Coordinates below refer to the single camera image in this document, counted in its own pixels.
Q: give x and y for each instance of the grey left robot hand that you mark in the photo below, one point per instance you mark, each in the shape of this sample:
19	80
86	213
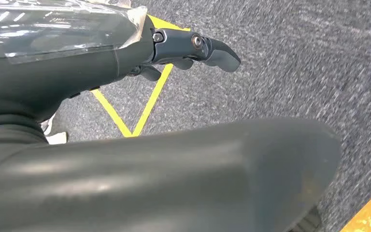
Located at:
60	80

